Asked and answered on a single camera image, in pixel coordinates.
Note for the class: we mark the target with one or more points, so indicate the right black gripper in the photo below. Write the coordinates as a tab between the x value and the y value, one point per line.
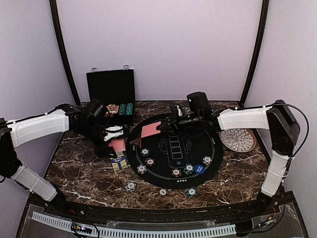
172	122

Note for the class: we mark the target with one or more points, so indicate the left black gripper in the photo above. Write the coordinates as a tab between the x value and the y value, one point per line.
102	151

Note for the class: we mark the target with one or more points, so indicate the dealt card front player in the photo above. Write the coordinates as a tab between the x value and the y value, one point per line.
150	129

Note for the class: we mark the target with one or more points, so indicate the red-backed card deck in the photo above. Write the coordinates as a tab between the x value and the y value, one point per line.
118	145

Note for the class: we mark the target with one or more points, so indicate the brown chip mat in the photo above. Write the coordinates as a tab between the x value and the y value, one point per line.
149	162
176	173

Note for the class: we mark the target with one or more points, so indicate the blue chip mat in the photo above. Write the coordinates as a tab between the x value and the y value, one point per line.
207	160

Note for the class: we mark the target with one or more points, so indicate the brown chip front mat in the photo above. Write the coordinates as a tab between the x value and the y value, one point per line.
176	173

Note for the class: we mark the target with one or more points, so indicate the blue chip mat edge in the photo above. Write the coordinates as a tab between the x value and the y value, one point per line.
141	169

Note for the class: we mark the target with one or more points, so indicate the blue white chip stack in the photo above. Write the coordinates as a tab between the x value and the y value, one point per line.
130	186

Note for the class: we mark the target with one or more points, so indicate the brown white chip stack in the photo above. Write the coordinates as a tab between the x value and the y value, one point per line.
163	192

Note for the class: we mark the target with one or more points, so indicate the blue green chip stack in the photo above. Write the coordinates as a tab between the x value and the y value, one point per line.
191	192

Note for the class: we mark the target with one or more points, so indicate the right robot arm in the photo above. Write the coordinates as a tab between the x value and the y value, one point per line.
277	126

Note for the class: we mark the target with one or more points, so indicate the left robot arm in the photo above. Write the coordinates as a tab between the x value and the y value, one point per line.
24	141

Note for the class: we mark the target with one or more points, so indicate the card deck in case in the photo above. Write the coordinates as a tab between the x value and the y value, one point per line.
112	110

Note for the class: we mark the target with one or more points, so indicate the green chip row left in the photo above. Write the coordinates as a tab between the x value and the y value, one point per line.
122	109

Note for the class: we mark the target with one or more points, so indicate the green chip row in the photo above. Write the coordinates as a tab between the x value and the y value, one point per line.
122	109
129	109

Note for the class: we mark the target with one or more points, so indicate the round black poker mat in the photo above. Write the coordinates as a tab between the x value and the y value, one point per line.
174	151

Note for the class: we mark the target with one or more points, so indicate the gold card box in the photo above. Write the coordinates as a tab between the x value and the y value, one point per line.
119	163

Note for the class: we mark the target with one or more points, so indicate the green chip row right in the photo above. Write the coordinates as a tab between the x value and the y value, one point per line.
129	109

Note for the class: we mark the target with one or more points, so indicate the black poker chip case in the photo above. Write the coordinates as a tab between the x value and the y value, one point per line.
113	87

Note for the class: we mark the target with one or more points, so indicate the blue round blind button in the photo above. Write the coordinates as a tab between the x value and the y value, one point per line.
199	169

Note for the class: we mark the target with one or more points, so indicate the white floral patterned plate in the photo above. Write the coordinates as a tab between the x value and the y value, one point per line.
238	140

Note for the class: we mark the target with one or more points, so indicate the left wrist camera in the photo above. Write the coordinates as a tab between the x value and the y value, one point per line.
96	110

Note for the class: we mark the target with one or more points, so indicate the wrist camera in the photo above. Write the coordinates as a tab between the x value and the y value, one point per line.
199	106
96	110

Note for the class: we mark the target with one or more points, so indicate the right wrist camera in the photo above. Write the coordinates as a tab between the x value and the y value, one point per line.
199	106

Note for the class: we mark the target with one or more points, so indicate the white slotted cable duct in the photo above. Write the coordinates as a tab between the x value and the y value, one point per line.
132	230

